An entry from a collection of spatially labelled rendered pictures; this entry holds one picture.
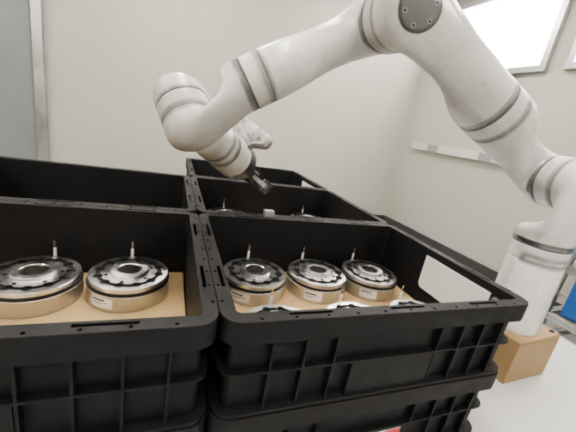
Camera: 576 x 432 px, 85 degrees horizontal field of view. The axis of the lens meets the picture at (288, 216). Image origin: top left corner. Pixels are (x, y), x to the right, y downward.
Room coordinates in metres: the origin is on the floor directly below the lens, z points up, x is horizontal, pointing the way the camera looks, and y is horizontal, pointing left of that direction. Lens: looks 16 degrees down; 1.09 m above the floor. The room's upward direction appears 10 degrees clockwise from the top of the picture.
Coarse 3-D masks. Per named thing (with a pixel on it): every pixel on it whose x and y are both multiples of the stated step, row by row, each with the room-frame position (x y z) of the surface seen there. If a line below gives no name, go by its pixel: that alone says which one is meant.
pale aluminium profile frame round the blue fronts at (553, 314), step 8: (568, 264) 1.70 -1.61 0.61; (568, 272) 1.68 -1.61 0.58; (560, 288) 1.71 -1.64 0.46; (560, 296) 1.71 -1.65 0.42; (552, 304) 1.71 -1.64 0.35; (552, 312) 1.70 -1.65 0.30; (560, 312) 1.78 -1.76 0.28; (544, 320) 1.71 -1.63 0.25; (552, 320) 1.67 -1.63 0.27; (560, 320) 1.64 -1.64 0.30; (552, 328) 1.82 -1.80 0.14; (560, 328) 1.85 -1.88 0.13; (568, 328) 1.59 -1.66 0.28
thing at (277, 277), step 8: (232, 264) 0.47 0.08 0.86; (240, 264) 0.47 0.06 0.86; (264, 264) 0.49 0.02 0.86; (272, 264) 0.49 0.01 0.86; (232, 272) 0.44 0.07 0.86; (272, 272) 0.46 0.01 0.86; (280, 272) 0.47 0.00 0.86; (232, 280) 0.41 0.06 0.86; (240, 280) 0.42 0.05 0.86; (248, 280) 0.42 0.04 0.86; (256, 280) 0.43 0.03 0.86; (264, 280) 0.43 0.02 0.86; (272, 280) 0.44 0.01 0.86; (280, 280) 0.44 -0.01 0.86; (248, 288) 0.41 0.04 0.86; (256, 288) 0.41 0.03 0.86; (264, 288) 0.41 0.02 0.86
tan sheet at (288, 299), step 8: (288, 296) 0.45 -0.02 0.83; (344, 296) 0.49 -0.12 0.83; (352, 296) 0.49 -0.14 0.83; (408, 296) 0.53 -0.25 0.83; (240, 304) 0.41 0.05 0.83; (288, 304) 0.43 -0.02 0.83; (296, 304) 0.43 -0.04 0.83; (304, 304) 0.44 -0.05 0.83; (312, 304) 0.44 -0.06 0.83; (320, 304) 0.44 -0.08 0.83; (328, 304) 0.45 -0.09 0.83; (368, 304) 0.47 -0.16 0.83; (376, 304) 0.48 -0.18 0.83; (384, 304) 0.48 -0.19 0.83; (240, 312) 0.39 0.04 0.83
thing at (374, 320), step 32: (320, 224) 0.57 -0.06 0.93; (352, 224) 0.59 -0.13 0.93; (384, 224) 0.64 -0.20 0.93; (448, 256) 0.50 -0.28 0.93; (224, 288) 0.27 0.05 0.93; (224, 320) 0.23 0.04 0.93; (256, 320) 0.23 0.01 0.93; (288, 320) 0.24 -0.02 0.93; (320, 320) 0.25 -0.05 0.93; (352, 320) 0.27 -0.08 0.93; (384, 320) 0.28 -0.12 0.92; (416, 320) 0.30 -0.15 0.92; (448, 320) 0.32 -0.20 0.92; (480, 320) 0.33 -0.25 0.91; (512, 320) 0.36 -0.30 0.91
